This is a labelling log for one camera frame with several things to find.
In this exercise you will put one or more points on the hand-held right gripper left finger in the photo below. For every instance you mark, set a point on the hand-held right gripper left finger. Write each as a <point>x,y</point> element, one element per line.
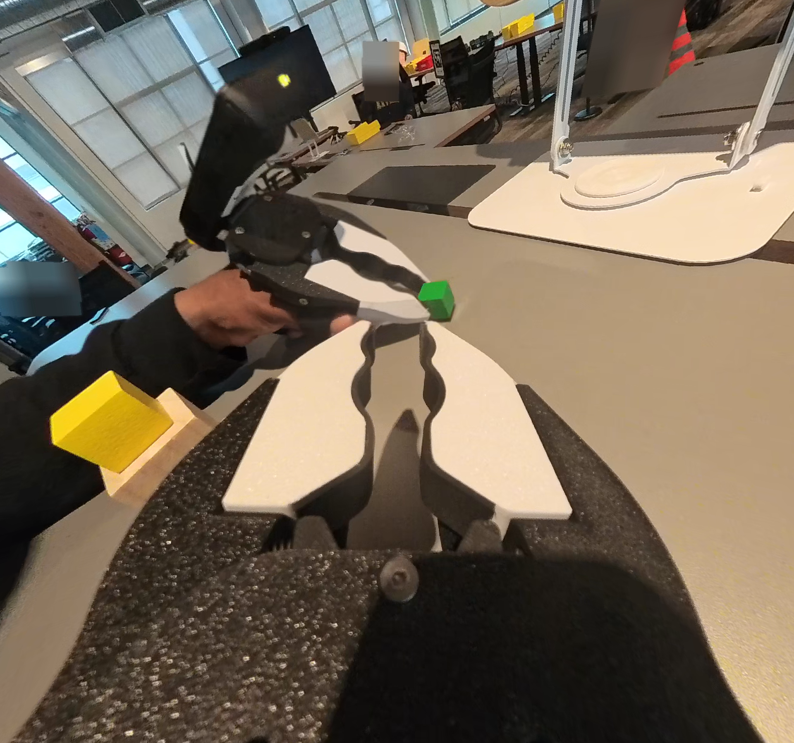
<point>310,433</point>

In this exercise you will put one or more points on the small yellow bin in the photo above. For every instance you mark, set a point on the small yellow bin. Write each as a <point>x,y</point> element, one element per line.
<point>518,26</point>
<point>363,133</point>
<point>420,58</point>

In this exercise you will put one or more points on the black desk mat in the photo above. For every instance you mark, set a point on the black desk mat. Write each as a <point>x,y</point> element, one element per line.
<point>422,183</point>

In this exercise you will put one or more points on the white overhead stand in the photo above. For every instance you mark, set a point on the white overhead stand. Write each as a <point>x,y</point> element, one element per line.
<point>651,222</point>

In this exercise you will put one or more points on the person's left hand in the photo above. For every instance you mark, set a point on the person's left hand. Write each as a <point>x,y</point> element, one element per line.
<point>229,309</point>

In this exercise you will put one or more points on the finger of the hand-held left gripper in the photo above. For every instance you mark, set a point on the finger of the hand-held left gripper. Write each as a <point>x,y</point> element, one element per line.
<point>388,253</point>
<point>347,281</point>

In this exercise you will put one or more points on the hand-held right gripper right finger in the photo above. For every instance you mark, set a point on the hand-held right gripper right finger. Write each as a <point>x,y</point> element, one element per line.
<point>490,439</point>

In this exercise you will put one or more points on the green wooden cube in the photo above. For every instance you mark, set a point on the green wooden cube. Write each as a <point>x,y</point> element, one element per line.
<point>437,302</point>

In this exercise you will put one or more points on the orange striped traffic cone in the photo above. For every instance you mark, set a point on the orange striped traffic cone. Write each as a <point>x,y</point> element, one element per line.
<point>681,48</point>

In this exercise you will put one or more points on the black wall monitor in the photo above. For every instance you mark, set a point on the black wall monitor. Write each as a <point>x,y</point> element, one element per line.
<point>313,67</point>

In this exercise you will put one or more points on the yellow wooden cube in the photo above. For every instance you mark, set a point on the yellow wooden cube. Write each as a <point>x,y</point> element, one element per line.
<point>105,420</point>

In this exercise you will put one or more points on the plain wooden cube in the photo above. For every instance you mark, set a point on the plain wooden cube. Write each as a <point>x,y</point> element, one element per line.
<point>167,451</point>

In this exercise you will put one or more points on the black office chair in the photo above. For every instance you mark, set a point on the black office chair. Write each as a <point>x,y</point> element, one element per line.
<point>468,73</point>

